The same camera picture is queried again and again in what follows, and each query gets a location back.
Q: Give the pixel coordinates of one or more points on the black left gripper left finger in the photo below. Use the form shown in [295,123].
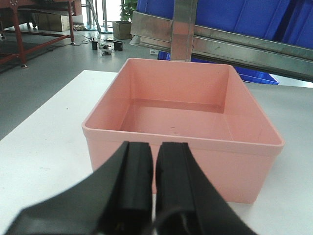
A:
[114,200]

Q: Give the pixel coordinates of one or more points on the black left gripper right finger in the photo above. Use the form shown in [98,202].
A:
[186,201]

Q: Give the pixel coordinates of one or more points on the pink plastic box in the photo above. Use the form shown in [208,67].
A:
[205,105]

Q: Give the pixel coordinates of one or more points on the blue crate under shelf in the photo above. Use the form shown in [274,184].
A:
[247,75]

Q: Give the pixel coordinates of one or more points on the stainless steel shelf rack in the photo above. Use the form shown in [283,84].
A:
[183,39]

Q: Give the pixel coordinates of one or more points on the blue crate on shelf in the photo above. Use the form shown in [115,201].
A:
[286,21]

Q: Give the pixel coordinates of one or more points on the small cardboard box on floor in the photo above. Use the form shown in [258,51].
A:
[122,30]

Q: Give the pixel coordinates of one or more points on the green potted plant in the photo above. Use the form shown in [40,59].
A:
[127,8]

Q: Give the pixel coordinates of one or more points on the cardboard box under table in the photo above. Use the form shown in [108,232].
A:
[52,22]

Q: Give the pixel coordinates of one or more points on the red metal frame table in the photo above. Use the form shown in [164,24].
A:
[12,8]

